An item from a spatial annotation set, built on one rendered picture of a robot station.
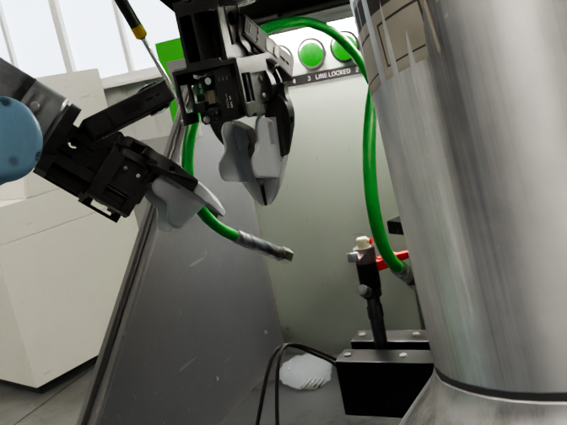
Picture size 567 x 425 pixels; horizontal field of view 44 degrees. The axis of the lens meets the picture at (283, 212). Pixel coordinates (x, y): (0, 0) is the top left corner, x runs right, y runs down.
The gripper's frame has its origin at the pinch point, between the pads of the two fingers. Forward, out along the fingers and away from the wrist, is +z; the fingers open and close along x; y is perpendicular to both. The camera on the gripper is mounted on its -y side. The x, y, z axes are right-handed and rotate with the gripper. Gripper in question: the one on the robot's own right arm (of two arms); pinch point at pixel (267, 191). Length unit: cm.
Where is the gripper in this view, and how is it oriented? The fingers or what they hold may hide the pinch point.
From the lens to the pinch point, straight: 72.3
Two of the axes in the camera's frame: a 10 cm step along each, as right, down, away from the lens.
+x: 8.9, -0.8, -4.6
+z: 2.0, 9.6, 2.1
